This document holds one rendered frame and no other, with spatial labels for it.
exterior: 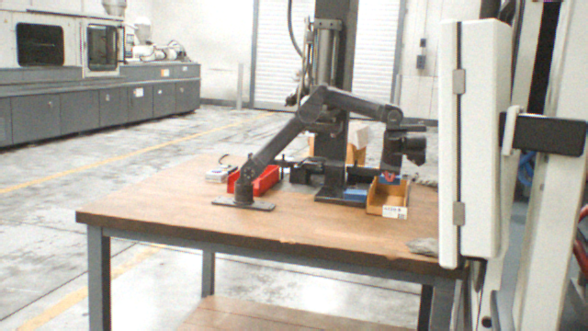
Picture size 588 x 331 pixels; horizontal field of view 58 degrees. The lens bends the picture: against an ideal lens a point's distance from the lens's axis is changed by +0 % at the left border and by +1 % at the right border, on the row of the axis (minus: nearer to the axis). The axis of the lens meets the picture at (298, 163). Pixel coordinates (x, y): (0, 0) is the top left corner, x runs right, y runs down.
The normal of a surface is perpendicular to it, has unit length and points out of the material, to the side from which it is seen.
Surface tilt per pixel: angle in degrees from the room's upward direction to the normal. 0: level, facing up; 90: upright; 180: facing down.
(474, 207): 90
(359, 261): 90
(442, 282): 90
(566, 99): 90
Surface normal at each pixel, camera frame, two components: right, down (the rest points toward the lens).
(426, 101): -0.29, 0.18
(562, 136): -0.48, 0.16
